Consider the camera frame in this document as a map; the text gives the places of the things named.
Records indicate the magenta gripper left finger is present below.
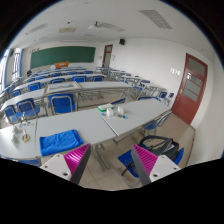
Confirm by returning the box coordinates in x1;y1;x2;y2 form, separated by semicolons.
41;144;91;184

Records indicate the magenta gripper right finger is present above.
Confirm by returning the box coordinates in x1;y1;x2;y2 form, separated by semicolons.
131;144;180;186

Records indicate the blue towel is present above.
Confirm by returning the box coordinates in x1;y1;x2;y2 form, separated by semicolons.
39;129;83;156

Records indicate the black backpack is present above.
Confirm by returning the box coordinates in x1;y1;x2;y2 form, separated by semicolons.
139;135;179;161

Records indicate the roll of tape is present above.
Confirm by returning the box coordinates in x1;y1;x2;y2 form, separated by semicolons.
22;134;30;142

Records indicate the blue chair behind desk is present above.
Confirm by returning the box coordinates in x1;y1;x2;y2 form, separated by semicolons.
48;93;76;114

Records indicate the white tissue box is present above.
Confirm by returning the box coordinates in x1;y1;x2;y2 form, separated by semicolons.
98;103;114;112

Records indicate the white cup on desk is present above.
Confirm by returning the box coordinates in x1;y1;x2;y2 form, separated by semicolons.
106;108;114;117

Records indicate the blue chair left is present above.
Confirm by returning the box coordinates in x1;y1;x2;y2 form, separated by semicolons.
16;98;40;118

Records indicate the framed board on desk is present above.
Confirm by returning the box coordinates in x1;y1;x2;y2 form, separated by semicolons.
44;82;81;95

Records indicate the red-brown near door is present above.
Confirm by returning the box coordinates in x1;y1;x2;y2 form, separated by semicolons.
172;54;208;125

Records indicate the red-brown door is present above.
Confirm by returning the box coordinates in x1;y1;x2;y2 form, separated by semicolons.
172;54;208;125
102;44;113;68

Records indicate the orange lectern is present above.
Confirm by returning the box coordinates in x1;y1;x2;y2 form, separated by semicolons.
55;62;69;68

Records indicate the green chalkboard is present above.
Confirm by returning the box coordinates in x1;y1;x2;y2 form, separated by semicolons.
30;46;96;68

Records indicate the red-brown far door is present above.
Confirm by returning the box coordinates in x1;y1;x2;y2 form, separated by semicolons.
102;44;113;68

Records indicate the ceiling projector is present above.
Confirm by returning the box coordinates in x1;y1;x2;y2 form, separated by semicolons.
89;22;102;31

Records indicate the black wall speaker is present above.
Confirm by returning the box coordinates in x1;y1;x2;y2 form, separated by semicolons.
119;39;125;45

